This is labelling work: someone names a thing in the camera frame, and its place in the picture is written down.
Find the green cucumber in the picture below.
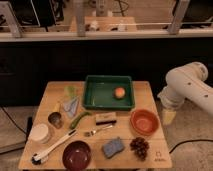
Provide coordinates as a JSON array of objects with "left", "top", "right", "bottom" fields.
[{"left": 69, "top": 111, "right": 91, "bottom": 130}]

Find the wooden block brush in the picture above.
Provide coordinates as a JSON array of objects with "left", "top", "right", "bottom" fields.
[{"left": 95, "top": 112, "right": 117, "bottom": 125}]

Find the white handled dish brush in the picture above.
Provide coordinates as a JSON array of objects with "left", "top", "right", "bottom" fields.
[{"left": 31, "top": 130, "right": 76, "bottom": 165}]

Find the white round container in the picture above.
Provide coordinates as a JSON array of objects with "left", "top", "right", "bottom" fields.
[{"left": 29, "top": 123, "right": 51, "bottom": 143}]

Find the silver fork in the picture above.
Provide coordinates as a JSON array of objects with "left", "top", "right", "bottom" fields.
[{"left": 84, "top": 124, "right": 113, "bottom": 137}]

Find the wooden folding table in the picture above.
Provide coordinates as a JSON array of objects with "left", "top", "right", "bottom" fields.
[{"left": 18, "top": 81, "right": 172, "bottom": 170}]

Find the orange peach fruit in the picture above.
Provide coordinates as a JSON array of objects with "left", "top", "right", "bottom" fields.
[{"left": 114, "top": 87, "right": 125, "bottom": 99}]

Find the yellow small item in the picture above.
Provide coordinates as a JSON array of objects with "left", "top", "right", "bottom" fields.
[{"left": 53, "top": 102, "right": 61, "bottom": 112}]

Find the green leafy vegetable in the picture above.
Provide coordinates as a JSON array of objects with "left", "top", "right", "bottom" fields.
[{"left": 64, "top": 86, "right": 76, "bottom": 99}]

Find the dark red bowl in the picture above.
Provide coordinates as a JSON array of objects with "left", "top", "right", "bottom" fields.
[{"left": 62, "top": 141, "right": 91, "bottom": 171}]

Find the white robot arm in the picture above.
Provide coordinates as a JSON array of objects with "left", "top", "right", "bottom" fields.
[{"left": 157, "top": 62, "right": 213, "bottom": 125}]

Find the black floor cable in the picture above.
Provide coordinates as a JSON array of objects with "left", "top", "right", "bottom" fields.
[{"left": 0, "top": 105, "right": 28, "bottom": 136}]

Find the blue grey sponge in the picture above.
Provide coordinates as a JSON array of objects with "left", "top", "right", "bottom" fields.
[{"left": 102, "top": 137, "right": 125, "bottom": 158}]

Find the green plastic tray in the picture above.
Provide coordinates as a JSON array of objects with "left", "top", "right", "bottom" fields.
[{"left": 82, "top": 75, "right": 135, "bottom": 111}]

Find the orange plastic bowl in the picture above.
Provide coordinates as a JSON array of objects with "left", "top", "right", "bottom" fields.
[{"left": 130, "top": 109, "right": 159, "bottom": 136}]

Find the metal cup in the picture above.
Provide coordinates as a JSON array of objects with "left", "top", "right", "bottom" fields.
[{"left": 48, "top": 112, "right": 63, "bottom": 129}]

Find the dark grape bunch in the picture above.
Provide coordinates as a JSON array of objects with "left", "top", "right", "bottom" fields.
[{"left": 130, "top": 137, "right": 149, "bottom": 161}]

